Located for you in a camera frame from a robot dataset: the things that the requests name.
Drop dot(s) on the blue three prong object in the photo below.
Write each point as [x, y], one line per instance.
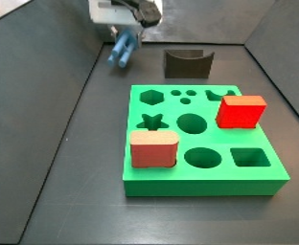
[123, 49]

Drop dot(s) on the dull red rounded block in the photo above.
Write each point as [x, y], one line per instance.
[154, 148]

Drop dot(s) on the green shape sorter board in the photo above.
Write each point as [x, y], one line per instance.
[218, 161]

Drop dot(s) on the bright red rectangular block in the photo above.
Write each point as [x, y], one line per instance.
[240, 111]

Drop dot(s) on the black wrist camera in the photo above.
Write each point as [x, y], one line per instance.
[147, 14]

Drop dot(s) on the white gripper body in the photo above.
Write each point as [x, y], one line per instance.
[104, 13]

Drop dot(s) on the black curved fixture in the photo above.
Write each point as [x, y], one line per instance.
[187, 64]

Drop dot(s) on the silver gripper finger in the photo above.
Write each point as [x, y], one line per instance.
[113, 31]
[139, 35]

